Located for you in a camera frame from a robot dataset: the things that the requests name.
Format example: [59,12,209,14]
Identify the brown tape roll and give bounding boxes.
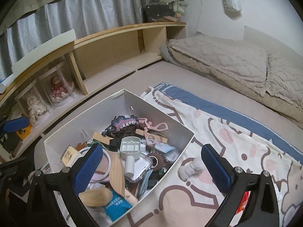
[147,153,164,171]

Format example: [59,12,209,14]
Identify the white knotted cloth bundle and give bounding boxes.
[178,156,206,181]

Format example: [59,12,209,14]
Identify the blue snack packet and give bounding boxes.
[103,190,133,222]

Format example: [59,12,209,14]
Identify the cartoon patterned blanket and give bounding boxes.
[64,82,303,227]

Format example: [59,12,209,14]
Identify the wooden shoe horn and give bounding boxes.
[108,151,125,197]

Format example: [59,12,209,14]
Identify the grey plastic tray piece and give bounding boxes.
[120,136,141,160]

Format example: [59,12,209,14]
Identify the doll in cream dress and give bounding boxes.
[26,95,47,124]

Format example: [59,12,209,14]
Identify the knitted purple hair clip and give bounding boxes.
[101,115,139,137]

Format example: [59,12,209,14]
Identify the white shoe storage box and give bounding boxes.
[44,89,195,227]

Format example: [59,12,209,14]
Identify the wooden bedside shelf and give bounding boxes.
[1,22,186,161]

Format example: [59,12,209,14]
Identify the doll in red dress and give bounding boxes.
[50,76,75,103]

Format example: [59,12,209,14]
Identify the pink scissors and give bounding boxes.
[136,118,169,146]

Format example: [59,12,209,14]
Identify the beige quilted duvet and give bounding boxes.
[160,34,302,127]

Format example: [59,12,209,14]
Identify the white foam board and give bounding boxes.
[11,29,76,78]

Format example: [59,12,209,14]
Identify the grey curtain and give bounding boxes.
[1,0,152,79]

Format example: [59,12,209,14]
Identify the pile of hats and clothes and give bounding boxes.
[142,0,188,23]

